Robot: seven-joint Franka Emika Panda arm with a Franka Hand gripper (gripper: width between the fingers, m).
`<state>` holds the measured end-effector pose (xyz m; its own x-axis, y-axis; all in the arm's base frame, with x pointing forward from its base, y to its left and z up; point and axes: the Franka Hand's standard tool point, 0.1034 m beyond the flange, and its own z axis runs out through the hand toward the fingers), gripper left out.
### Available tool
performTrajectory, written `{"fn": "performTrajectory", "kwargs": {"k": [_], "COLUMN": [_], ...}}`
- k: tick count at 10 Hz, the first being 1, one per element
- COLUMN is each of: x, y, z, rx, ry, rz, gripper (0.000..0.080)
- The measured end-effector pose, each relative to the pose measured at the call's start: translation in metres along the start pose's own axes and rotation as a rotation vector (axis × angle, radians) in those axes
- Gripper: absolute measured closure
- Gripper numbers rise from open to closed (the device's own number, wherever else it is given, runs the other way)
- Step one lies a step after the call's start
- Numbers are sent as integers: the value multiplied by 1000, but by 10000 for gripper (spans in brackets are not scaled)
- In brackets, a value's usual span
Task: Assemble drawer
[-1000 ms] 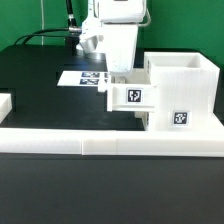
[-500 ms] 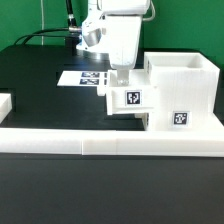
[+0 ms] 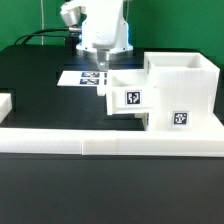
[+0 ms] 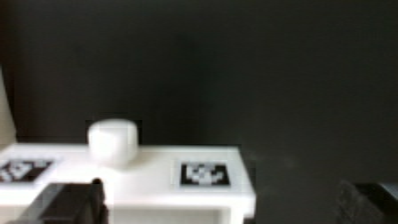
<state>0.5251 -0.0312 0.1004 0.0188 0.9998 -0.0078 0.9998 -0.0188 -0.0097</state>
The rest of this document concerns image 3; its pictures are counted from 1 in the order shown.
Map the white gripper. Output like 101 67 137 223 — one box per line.
60 0 124 71

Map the white drawer tagged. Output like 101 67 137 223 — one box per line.
97 69 156 115
134 113 149 129

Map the white drawer cabinet box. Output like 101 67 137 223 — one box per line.
144 52 223 131

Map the white drawer front tagged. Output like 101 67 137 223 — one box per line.
134 113 149 129

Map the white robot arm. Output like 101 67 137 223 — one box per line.
60 0 133 71

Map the white marker tag sheet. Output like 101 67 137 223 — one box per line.
57 71 107 86

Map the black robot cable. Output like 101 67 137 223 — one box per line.
13 27 83 46

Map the white foam border wall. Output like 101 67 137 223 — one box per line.
0 93 224 157

